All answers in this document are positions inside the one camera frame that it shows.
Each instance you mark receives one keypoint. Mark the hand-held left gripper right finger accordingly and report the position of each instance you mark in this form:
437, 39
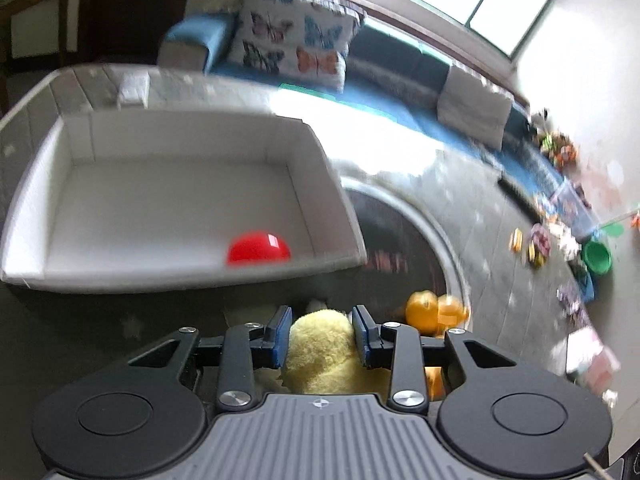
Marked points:
361, 332

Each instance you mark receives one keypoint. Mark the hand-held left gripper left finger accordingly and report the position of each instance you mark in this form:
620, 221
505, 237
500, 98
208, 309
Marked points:
280, 332

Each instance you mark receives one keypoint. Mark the yellow plush toy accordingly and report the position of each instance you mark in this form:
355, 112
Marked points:
320, 355

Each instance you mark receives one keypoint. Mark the white storage box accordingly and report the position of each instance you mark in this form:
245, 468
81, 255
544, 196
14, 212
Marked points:
165, 195

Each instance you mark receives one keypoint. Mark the orange plush toy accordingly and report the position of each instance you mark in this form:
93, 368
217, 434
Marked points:
434, 312

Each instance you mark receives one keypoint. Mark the red ball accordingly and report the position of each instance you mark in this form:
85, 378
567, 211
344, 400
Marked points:
259, 249

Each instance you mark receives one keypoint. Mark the round dark rug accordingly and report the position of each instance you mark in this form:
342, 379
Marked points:
405, 255

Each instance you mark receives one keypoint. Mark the pile of small toys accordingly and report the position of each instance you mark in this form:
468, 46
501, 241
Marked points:
555, 220

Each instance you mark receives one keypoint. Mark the green plastic bucket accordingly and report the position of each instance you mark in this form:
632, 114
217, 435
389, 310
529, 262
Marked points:
597, 258

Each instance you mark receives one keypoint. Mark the blue sofa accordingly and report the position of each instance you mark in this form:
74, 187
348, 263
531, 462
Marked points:
360, 80

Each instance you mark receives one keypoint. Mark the white cushion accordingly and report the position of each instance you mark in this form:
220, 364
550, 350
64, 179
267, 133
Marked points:
475, 102

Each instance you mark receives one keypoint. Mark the butterfly print pillow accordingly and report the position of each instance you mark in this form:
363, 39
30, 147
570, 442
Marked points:
295, 35

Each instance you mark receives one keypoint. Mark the dark wooden chair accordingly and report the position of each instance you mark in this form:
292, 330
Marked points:
35, 15

